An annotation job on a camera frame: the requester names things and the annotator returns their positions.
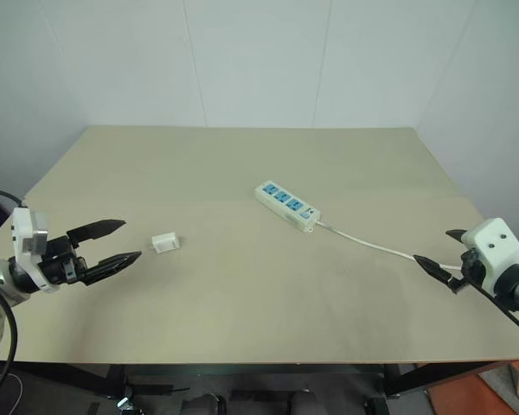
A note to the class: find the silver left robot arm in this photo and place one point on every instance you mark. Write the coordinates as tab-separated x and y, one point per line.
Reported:
2	279

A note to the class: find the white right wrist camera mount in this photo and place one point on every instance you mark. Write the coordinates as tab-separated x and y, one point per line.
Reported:
497	244

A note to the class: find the white plug adapter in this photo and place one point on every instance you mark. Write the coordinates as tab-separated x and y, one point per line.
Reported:
164	242

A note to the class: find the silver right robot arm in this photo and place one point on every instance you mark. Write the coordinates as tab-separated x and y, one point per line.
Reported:
517	279

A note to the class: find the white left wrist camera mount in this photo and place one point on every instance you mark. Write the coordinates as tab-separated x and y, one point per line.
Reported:
22	225

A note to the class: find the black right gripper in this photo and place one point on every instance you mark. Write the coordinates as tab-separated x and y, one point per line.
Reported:
470	270

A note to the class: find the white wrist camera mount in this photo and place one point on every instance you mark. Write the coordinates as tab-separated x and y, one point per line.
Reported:
497	244
22	225

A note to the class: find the dark rounded shape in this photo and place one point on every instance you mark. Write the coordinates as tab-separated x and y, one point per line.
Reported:
305	404

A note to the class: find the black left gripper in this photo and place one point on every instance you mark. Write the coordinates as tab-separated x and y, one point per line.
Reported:
58	263

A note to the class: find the white power strip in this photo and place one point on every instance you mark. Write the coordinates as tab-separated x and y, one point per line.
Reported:
287	205

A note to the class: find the black table frame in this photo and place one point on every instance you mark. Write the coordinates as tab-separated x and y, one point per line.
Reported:
242	369

